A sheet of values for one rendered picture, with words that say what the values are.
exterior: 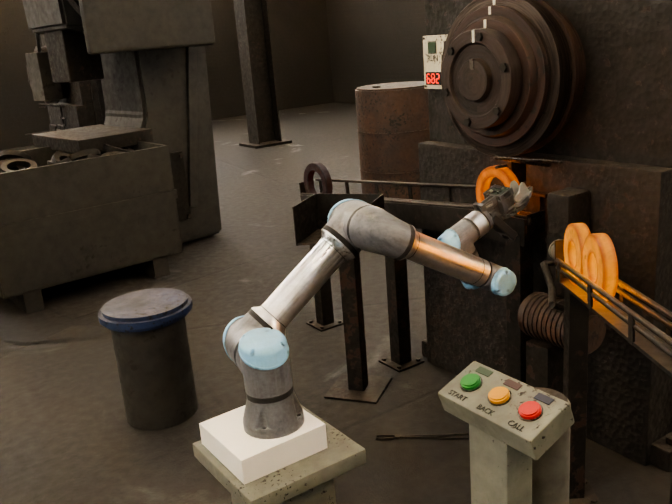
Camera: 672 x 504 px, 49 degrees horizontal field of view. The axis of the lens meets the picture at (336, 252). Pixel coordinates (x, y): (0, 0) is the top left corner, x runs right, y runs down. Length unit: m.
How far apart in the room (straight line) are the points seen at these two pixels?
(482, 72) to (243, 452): 1.21
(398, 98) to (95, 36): 1.99
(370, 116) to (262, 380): 3.56
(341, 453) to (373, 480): 0.44
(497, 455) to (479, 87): 1.11
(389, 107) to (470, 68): 2.90
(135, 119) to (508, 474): 3.78
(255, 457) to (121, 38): 3.02
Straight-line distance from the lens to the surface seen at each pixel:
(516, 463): 1.46
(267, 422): 1.79
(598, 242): 1.71
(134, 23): 4.39
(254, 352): 1.74
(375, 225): 1.80
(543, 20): 2.12
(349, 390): 2.75
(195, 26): 4.58
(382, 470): 2.31
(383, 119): 5.08
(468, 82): 2.19
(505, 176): 2.28
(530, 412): 1.37
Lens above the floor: 1.28
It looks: 17 degrees down
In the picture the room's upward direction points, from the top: 5 degrees counter-clockwise
